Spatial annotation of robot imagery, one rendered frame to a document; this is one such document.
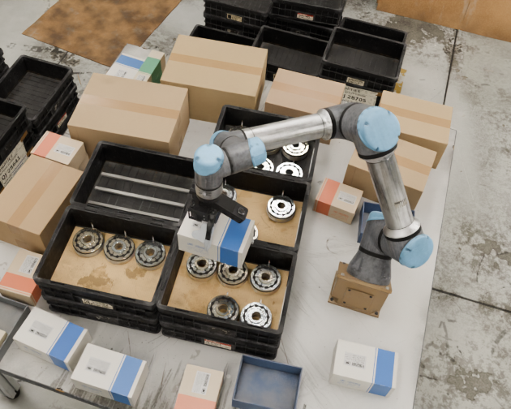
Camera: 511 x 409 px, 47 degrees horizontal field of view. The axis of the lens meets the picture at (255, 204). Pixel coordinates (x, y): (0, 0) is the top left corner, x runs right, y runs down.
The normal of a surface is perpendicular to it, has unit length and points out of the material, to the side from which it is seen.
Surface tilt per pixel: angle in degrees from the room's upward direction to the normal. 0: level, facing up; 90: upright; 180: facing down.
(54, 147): 0
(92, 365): 0
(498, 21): 73
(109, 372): 0
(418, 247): 62
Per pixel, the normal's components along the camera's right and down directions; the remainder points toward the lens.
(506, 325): 0.06, -0.58
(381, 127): 0.34, 0.17
